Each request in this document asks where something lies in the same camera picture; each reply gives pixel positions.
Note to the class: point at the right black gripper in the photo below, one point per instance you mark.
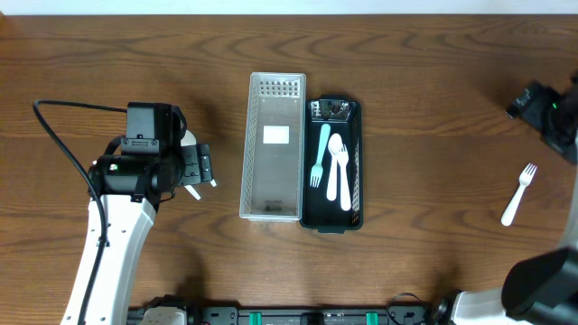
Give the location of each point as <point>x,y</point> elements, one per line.
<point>538,115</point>

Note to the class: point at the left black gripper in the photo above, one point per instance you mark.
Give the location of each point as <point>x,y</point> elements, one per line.
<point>199,164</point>

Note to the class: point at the white plastic spoon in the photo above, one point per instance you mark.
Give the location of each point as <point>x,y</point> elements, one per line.
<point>188,139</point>
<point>334,145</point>
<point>192,192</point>

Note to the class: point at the white plastic fork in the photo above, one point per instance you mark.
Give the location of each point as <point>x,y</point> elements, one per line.
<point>343,160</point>
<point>525,178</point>

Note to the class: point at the mint green plastic fork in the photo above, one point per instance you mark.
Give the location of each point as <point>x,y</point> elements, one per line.
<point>317,169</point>

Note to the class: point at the dark green plastic basket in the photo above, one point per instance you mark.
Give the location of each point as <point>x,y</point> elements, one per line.
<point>343,114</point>

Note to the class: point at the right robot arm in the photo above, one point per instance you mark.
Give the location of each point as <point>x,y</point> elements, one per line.
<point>541,289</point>

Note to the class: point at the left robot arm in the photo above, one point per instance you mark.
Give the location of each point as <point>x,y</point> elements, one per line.
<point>135,174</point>

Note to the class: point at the clear plastic perforated basket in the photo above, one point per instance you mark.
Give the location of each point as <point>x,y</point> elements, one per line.
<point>272,178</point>

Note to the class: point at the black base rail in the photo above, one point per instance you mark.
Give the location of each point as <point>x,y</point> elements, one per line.
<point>175,310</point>

